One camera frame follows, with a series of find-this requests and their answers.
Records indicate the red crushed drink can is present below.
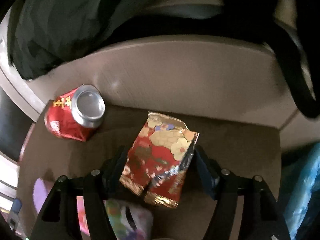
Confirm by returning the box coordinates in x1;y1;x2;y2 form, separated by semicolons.
44;85;106;141

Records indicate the colourful small wrapper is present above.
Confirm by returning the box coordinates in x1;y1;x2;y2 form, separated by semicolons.
104;199;153;239

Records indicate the red gold snack bag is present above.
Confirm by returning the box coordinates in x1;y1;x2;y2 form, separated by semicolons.
119;112;200;208

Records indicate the black hanging bag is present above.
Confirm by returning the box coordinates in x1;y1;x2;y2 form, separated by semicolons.
8;0;319;119

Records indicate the blue lined trash bin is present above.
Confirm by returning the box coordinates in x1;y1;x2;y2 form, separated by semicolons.
279;142;319;239

